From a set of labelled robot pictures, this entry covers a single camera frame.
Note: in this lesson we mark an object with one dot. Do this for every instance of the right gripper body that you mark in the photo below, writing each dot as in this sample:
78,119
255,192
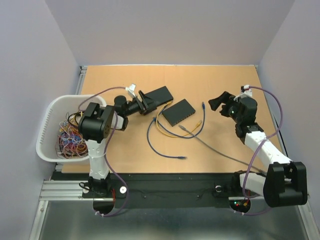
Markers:
231,109

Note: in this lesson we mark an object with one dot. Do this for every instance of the near black network switch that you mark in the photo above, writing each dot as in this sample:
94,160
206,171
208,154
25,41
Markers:
178,112

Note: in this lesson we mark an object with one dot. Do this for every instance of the aluminium frame rail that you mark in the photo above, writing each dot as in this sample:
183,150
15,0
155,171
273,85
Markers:
138,150

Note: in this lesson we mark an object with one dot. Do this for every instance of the far black network switch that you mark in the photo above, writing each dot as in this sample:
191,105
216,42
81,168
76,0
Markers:
160,95

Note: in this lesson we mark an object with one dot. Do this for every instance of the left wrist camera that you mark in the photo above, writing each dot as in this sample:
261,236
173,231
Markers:
131,90

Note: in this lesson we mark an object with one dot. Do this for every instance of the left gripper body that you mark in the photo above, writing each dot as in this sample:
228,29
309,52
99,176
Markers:
134,107

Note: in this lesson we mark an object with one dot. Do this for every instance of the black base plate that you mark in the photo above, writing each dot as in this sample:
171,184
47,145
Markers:
155,190

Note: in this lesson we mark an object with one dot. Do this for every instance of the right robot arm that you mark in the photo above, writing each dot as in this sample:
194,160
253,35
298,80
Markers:
285,183

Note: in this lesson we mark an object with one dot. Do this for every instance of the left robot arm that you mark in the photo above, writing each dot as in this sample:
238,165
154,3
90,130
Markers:
96,125

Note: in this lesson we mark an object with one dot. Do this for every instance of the white plastic bin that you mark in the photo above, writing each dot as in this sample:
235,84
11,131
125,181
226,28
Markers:
47,141

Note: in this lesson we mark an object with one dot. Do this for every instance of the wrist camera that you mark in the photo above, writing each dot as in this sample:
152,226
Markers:
246,91
131,90

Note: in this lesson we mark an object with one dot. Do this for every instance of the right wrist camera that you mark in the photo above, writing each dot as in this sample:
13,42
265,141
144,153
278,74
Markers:
246,91

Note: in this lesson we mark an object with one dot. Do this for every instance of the black network switch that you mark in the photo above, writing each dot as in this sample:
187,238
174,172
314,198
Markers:
178,112
160,95

